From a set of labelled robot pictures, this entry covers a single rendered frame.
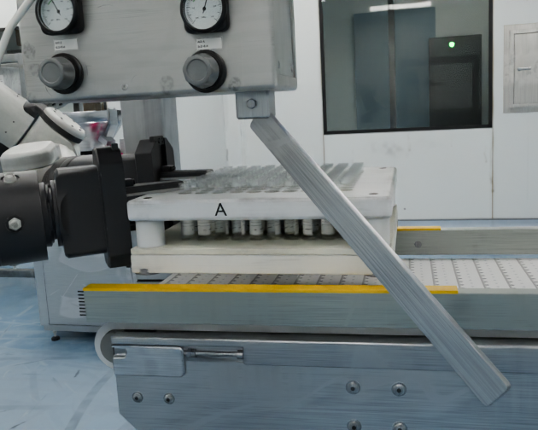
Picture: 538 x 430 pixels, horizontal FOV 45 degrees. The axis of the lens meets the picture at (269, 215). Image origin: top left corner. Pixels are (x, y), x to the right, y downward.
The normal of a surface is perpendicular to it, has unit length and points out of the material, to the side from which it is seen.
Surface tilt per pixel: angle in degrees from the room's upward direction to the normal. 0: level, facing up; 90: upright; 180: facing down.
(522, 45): 90
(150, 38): 90
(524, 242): 90
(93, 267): 90
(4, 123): 100
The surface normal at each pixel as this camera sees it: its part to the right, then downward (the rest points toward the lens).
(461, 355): -0.71, 0.10
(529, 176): -0.23, 0.17
